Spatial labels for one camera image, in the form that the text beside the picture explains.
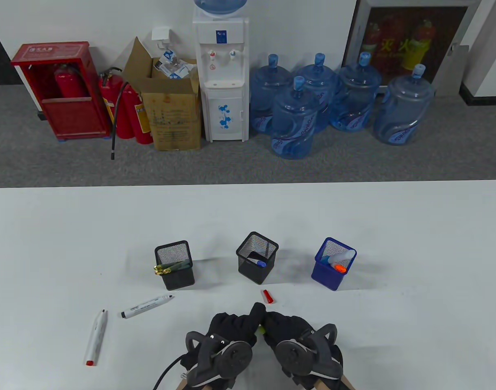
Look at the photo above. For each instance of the blue water jug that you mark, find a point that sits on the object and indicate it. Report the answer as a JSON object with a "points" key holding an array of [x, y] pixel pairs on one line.
{"points": [[355, 97], [292, 122], [402, 109], [266, 87], [319, 77]]}

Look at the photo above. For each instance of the person's left forearm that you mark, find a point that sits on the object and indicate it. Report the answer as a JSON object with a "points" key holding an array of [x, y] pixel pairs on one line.
{"points": [[191, 386]]}

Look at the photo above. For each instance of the red fire extinguisher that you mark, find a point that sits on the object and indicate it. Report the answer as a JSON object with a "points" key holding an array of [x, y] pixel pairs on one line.
{"points": [[106, 91], [71, 83]]}

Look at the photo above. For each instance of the pale blue highlighter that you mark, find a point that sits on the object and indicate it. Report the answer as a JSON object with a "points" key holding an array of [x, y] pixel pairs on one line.
{"points": [[341, 256]]}

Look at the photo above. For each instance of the dark green gold-trim pen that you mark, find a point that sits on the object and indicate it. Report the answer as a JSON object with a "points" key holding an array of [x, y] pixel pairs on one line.
{"points": [[179, 264], [168, 271], [172, 267]]}

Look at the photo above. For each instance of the white wall box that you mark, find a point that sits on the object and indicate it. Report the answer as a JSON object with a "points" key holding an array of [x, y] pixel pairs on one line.
{"points": [[162, 33]]}

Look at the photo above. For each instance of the yellow-green highlighter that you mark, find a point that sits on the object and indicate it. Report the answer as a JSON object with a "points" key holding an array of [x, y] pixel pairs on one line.
{"points": [[261, 330]]}

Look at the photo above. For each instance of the person's right forearm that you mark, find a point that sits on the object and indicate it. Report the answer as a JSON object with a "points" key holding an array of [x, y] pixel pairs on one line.
{"points": [[333, 385]]}

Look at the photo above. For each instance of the black mesh pen holder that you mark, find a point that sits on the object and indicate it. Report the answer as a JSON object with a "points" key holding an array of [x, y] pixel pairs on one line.
{"points": [[252, 276], [179, 282]]}

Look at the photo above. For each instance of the person's right hand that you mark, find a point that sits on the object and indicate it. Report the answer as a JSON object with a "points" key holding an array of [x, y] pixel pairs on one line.
{"points": [[288, 327]]}

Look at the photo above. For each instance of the brown cardboard box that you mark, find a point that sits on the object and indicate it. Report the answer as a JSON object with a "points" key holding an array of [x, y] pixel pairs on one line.
{"points": [[175, 118]]}

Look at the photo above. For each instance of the white blue packets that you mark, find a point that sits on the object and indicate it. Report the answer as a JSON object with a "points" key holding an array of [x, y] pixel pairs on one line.
{"points": [[175, 67]]}

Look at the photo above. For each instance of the blue dispenser water bottle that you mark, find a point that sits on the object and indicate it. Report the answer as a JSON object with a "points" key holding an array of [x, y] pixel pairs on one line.
{"points": [[219, 6]]}

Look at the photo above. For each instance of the white marker black end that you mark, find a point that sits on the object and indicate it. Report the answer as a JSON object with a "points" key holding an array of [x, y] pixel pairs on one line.
{"points": [[144, 307]]}

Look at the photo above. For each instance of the red pen cap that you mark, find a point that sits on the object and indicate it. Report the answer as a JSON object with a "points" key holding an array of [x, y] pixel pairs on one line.
{"points": [[268, 297]]}

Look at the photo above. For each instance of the white marker red end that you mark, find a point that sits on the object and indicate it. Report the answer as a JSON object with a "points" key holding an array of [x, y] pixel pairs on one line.
{"points": [[96, 337]]}

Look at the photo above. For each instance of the white water dispenser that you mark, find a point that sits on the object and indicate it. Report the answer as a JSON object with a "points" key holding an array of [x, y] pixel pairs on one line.
{"points": [[225, 109]]}

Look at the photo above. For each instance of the white marker blue end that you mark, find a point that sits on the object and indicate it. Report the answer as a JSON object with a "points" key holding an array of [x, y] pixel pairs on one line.
{"points": [[252, 260]]}

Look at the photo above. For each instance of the grey tracking controller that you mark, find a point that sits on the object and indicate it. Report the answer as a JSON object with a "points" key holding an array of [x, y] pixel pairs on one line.
{"points": [[292, 357], [236, 357]]}

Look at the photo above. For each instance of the blue mesh pen holder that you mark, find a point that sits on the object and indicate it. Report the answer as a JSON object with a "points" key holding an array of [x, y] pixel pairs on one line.
{"points": [[327, 280]]}

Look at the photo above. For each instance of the red fire extinguisher cabinet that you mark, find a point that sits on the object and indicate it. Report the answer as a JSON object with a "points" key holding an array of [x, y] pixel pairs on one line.
{"points": [[69, 118]]}

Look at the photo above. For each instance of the red extinguisher yellow label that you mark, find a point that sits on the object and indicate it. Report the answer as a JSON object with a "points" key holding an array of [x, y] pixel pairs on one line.
{"points": [[142, 118]]}

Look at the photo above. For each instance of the person's left hand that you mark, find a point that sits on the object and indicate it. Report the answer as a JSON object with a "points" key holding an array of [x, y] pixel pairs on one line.
{"points": [[231, 325]]}

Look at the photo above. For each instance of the orange pen cap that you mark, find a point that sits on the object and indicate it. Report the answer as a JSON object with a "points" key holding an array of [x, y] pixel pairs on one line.
{"points": [[340, 268]]}

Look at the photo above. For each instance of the grey metal panel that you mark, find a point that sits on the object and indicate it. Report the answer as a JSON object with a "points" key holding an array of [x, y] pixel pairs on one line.
{"points": [[451, 77]]}

